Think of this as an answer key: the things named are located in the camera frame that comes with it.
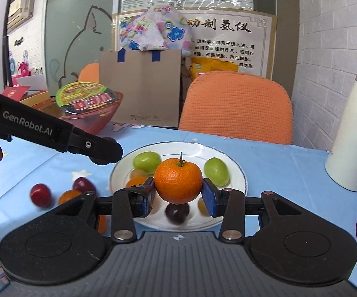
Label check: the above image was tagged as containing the instant noodle cup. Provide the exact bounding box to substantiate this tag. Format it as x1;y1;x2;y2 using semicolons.
55;81;119;116

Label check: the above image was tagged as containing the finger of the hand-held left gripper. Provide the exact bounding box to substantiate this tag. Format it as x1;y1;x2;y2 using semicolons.
69;127;124;165

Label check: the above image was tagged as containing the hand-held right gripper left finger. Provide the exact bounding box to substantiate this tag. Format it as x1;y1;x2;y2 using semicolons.
53;176;157;243

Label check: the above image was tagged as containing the dark purple plum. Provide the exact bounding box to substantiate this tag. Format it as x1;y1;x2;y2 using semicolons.
165;203;190;226

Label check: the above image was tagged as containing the wall poster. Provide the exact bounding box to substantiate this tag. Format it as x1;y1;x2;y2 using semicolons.
111;12;278;79

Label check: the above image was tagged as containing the pink plastic bowl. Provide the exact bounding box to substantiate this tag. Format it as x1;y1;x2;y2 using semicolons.
31;91;124;135

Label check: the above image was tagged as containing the large orange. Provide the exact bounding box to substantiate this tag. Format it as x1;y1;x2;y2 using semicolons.
97;215;108;235
58;190;83;206

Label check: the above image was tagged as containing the white plate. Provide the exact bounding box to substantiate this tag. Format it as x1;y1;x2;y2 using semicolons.
108;142;248;231

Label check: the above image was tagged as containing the orange chair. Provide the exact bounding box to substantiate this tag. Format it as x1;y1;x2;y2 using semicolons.
78;63;101;84
178;71;293;145

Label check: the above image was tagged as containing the blue printed tablecloth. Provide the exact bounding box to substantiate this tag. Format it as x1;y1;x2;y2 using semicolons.
0;122;357;297

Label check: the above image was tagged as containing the white thermos jug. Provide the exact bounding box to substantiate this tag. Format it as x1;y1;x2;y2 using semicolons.
325;59;357;192

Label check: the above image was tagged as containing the small orange mandarin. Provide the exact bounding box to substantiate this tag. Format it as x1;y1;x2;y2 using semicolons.
126;176;149;189

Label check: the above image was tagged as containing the yellow carton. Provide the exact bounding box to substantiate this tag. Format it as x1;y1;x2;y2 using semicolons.
20;90;51;107

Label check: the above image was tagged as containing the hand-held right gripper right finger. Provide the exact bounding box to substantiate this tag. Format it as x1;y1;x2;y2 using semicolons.
202;178;309;243

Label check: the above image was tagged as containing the pink bag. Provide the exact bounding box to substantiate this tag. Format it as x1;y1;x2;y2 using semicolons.
13;62;32;78

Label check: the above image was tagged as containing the yellow snack bag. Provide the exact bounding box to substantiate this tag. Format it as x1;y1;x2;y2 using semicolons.
189;56;239;79

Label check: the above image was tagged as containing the white air conditioner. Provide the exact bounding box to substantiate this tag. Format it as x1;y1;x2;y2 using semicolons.
7;0;36;28

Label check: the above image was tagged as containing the brown paper bag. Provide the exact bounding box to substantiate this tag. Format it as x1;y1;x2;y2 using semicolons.
100;49;182;128

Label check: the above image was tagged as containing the green apple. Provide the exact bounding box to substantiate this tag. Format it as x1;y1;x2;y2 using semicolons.
204;157;230;187
132;151;162;175

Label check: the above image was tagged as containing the orange mandarin with stem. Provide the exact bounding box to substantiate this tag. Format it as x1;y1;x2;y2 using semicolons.
154;151;204;205

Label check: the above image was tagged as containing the floral cloth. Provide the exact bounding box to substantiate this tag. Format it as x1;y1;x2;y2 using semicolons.
120;5;194;57

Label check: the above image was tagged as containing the red snack packet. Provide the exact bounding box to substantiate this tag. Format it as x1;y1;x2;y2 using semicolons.
3;86;31;101

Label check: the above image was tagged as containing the red plum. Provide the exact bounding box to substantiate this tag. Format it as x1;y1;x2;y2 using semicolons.
73;177;97;194
30;183;53;208

